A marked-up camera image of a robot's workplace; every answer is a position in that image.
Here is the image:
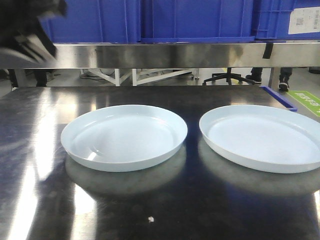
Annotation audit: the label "black tape strip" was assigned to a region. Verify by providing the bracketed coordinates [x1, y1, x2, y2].
[262, 42, 274, 59]

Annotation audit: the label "blue shelf crate left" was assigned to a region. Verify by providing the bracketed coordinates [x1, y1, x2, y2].
[40, 0, 141, 44]

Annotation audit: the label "person legs in background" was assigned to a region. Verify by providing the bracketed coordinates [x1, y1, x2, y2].
[245, 67, 293, 92]

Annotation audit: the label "stainless steel shelf rail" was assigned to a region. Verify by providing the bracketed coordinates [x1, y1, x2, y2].
[0, 40, 320, 69]

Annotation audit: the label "white table frame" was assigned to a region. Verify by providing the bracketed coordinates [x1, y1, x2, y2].
[80, 68, 200, 87]

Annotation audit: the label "blue shelf crate right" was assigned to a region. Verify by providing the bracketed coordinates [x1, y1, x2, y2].
[251, 0, 320, 40]

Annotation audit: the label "black office chair base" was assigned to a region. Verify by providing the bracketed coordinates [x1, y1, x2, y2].
[202, 67, 255, 86]

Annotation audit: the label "light blue plate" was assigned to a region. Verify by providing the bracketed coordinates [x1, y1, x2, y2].
[199, 104, 320, 174]
[60, 104, 188, 173]

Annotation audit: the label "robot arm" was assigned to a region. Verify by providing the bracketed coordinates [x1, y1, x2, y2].
[0, 0, 68, 63]

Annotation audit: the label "green floor sign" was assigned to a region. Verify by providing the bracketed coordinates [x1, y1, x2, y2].
[288, 90, 320, 117]

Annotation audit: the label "blue shelf crate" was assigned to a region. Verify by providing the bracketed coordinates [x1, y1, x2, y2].
[40, 0, 141, 44]
[140, 0, 255, 43]
[251, 0, 320, 40]

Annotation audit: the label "white paper label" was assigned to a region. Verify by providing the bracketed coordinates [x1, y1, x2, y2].
[288, 6, 320, 35]

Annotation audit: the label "blue shelf crate middle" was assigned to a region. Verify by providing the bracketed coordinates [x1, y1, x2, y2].
[140, 0, 255, 43]

